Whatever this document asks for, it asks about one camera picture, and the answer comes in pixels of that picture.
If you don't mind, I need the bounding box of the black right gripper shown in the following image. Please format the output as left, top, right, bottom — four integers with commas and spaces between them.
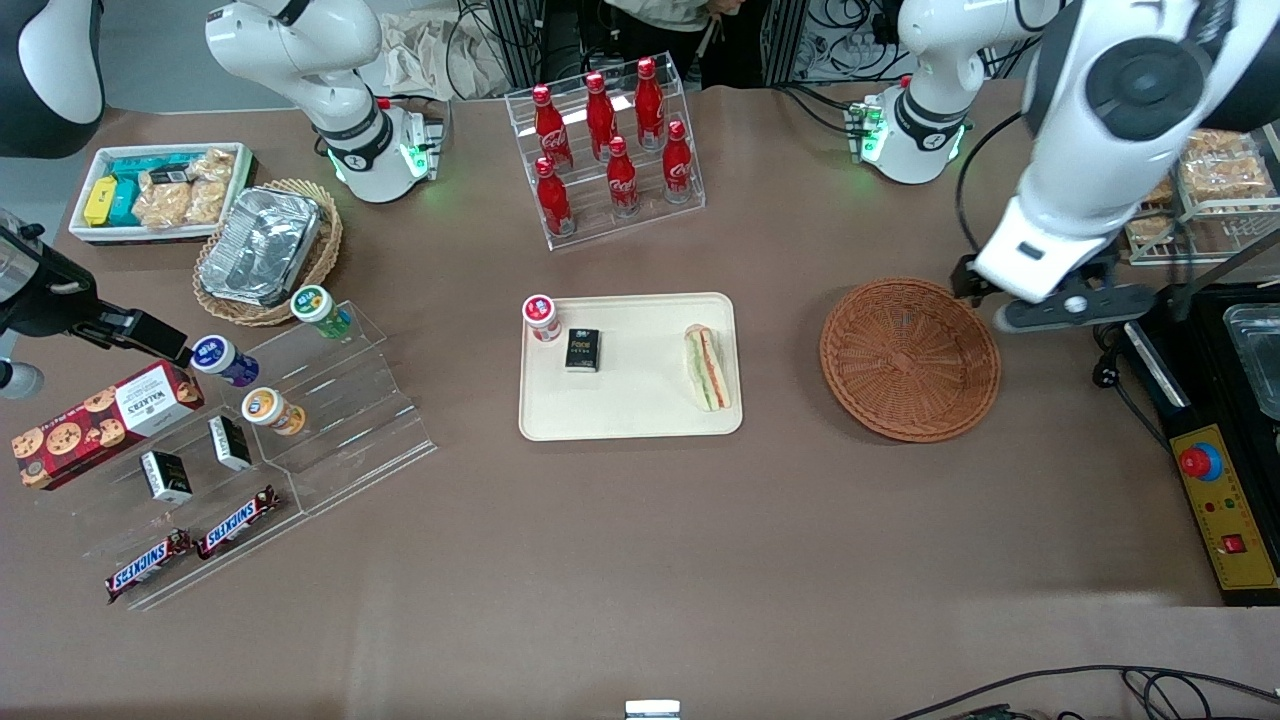
0, 226, 193, 367

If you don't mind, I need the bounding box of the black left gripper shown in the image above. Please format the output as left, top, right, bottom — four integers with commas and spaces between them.
950, 242, 1123, 303

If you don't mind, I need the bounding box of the plastic-wrapped triangle sandwich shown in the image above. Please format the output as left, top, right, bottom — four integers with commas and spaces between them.
682, 323, 733, 413

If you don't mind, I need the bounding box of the brown wicker basket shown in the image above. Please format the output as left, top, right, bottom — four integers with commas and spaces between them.
818, 277, 1003, 444

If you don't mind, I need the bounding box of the aluminium foil tray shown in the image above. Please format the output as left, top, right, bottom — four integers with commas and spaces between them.
197, 186, 324, 307

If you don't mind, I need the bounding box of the light wicker basket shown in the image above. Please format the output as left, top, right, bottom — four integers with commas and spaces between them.
192, 179, 345, 328

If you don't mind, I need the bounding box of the cream plastic tray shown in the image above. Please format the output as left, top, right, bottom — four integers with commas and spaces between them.
517, 291, 745, 443

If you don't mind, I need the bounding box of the purple-label white-lid jar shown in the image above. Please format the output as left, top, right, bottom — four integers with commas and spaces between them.
189, 334, 260, 389

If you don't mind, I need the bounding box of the red Walkers shortbread box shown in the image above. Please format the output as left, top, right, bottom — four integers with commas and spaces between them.
11, 359, 206, 492

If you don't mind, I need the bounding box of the small black white-label box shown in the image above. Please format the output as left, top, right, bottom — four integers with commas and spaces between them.
139, 449, 194, 507
206, 414, 254, 472

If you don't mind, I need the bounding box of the orange-label white-lid jar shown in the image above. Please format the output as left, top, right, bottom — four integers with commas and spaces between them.
240, 386, 307, 437

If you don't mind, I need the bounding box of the white plastic bin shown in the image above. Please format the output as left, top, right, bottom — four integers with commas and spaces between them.
68, 142, 257, 247

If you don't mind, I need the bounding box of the clear bag of cookies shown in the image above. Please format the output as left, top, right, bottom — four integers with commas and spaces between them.
184, 149, 237, 225
134, 178, 193, 230

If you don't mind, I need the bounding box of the green-label white-lid jar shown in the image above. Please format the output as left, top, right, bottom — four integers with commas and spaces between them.
290, 284, 354, 340

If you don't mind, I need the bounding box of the teal snack packet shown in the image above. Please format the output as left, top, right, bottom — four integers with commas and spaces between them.
108, 154, 193, 227

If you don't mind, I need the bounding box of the Snickers chocolate bar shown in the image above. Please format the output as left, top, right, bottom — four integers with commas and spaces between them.
195, 485, 282, 560
104, 529, 194, 605

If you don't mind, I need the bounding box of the clear acrylic stepped shelf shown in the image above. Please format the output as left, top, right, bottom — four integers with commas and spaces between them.
38, 299, 439, 612

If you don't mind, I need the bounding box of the black cooking appliance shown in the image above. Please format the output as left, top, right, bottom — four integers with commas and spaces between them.
1118, 280, 1280, 608

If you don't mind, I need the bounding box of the wrapped bread pack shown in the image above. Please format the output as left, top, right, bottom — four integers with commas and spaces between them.
1178, 128, 1276, 206

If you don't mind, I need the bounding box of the clear rectangular container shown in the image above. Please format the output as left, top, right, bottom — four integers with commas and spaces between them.
1221, 302, 1280, 422

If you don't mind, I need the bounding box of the red cola bottle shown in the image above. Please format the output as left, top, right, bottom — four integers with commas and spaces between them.
584, 71, 619, 161
533, 156, 577, 238
660, 119, 696, 205
605, 135, 640, 217
634, 56, 666, 151
531, 84, 572, 169

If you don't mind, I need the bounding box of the yellow emergency stop box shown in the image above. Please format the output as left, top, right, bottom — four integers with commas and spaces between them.
1167, 423, 1280, 594

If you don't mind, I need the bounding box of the clear acrylic bottle rack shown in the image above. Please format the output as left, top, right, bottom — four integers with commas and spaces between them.
504, 51, 707, 252

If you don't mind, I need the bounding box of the red-label white-lid jar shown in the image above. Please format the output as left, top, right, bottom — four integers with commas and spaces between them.
521, 293, 563, 345

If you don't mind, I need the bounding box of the person in background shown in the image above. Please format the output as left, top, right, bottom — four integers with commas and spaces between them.
598, 0, 753, 89

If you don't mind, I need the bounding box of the white cloth bag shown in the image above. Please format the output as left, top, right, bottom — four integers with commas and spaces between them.
378, 8, 513, 103

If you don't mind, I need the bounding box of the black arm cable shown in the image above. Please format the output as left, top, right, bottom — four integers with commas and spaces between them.
954, 108, 1031, 263

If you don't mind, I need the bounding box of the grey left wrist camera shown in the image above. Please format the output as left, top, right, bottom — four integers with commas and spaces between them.
994, 284, 1162, 334

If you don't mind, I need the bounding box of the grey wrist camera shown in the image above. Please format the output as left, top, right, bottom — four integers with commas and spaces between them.
994, 284, 1162, 334
0, 359, 47, 402

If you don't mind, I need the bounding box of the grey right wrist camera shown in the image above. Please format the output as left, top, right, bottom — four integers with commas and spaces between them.
0, 359, 47, 402

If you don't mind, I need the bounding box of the metal wire rack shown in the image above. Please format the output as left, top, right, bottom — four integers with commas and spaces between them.
1124, 127, 1280, 267

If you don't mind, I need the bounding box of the black floor cable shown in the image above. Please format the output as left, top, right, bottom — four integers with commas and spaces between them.
888, 664, 1280, 720

